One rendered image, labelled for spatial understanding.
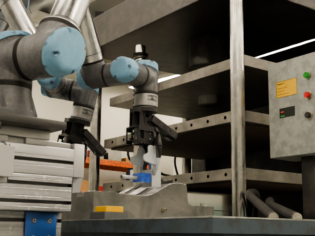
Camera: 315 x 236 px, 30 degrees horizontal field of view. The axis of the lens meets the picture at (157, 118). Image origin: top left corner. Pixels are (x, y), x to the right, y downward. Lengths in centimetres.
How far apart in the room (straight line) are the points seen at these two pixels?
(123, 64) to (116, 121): 988
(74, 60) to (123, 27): 175
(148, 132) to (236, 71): 77
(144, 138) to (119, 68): 23
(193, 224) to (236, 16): 139
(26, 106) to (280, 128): 124
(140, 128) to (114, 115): 982
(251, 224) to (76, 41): 61
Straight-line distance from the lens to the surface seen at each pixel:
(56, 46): 143
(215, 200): 288
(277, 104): 247
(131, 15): 317
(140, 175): 180
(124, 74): 175
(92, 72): 184
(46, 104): 1070
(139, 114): 183
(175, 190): 203
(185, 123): 280
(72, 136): 198
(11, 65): 152
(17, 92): 152
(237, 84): 248
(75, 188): 200
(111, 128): 1153
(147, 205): 196
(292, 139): 240
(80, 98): 201
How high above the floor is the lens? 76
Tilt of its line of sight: 11 degrees up
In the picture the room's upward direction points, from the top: 1 degrees clockwise
